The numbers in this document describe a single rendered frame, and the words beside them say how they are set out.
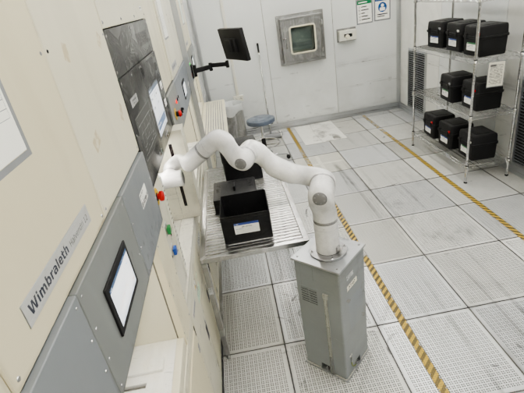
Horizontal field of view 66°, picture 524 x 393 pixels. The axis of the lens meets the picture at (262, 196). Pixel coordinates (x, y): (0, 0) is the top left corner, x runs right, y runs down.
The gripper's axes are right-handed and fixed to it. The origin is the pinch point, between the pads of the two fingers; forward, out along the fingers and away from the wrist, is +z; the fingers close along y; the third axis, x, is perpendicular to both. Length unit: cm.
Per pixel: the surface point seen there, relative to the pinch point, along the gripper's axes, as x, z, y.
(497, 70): -14, -289, 162
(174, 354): -35, -30, -84
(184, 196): -18.3, -25.6, 17.2
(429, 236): -120, -198, 82
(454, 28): 19, -276, 218
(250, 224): -33, -61, -1
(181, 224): -32.7, -21.1, 10.2
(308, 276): -53, -87, -29
